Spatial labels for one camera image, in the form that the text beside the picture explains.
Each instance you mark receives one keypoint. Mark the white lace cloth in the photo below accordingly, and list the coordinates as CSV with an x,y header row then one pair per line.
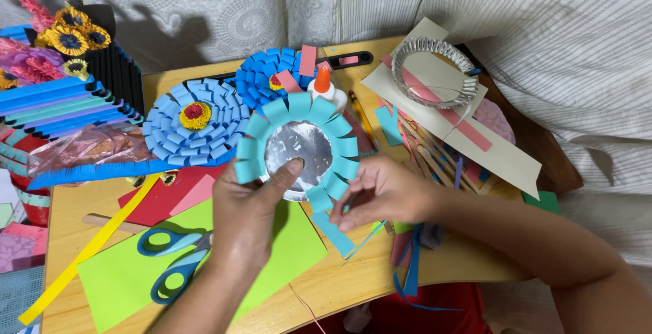
x,y
203,8

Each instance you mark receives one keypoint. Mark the person's right fingers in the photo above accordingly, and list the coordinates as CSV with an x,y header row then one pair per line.
x,y
359,206

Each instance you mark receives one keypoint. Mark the long pink paper strip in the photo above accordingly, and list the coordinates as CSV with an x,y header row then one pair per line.
x,y
473,135

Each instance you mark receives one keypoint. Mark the pink plastic bag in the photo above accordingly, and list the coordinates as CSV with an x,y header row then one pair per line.
x,y
86,150

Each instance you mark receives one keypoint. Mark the long yellow paper strip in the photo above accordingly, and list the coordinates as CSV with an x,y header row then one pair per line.
x,y
86,252

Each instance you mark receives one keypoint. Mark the yellow pencil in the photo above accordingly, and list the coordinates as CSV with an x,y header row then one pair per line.
x,y
362,117

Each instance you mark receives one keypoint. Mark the person's left hand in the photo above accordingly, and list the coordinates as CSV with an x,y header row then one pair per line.
x,y
239,222

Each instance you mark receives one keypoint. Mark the heap of patterned papers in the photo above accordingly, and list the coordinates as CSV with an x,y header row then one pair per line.
x,y
20,252

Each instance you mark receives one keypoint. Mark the bundle of wooden sticks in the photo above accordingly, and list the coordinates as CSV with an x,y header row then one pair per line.
x,y
433,163

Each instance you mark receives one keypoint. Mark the foil disc with teal loops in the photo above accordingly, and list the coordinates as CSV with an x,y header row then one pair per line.
x,y
300,143

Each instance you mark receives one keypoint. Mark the person's right hand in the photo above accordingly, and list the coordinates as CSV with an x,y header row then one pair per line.
x,y
397,194

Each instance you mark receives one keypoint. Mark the dark blue paper flower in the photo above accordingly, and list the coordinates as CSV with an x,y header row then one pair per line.
x,y
254,76

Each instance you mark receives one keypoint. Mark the pink patterned paper disc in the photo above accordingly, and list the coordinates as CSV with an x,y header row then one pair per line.
x,y
496,117

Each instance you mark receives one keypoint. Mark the light blue paper flower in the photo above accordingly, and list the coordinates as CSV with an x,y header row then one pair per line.
x,y
173,138

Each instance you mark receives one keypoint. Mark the person's red garment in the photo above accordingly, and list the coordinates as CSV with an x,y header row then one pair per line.
x,y
407,316

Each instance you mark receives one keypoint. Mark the green paper sheet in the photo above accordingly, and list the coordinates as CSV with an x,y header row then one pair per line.
x,y
127,278

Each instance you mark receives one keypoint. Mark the blue fringed paper strip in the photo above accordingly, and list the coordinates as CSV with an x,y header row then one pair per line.
x,y
102,172

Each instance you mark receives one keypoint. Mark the thin blue paper strips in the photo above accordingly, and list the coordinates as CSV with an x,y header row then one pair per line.
x,y
411,267

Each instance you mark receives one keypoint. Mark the striped white cushion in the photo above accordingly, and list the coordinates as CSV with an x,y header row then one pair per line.
x,y
560,43

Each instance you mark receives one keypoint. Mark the red pot with paper rolls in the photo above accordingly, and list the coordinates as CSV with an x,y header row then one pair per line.
x,y
30,201

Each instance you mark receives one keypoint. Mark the paper roll basket with flowers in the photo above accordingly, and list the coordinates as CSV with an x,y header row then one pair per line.
x,y
66,94

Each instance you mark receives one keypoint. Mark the beige card sheet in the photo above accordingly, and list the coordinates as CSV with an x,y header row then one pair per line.
x,y
504,160

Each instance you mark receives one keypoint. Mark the pink paper sheet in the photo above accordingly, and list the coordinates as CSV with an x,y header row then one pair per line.
x,y
196,196

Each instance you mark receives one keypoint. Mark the teal paper strip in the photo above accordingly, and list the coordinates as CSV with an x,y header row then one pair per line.
x,y
333,234

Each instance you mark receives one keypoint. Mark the dark green paper piece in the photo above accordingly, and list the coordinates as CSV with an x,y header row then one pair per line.
x,y
544,202

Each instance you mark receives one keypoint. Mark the red paper sheet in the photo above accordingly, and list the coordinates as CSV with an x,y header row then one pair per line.
x,y
153,196

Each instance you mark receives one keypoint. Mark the teal paper piece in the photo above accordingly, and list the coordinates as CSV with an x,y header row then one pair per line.
x,y
389,125

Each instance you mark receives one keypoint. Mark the flat wooden craft stick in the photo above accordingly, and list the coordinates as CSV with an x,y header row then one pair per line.
x,y
102,220

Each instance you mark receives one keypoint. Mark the white glue bottle orange cap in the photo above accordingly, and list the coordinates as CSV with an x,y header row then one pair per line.
x,y
326,92

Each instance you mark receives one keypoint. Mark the short pink paper strip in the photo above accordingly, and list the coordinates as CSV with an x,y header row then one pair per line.
x,y
308,60
288,81

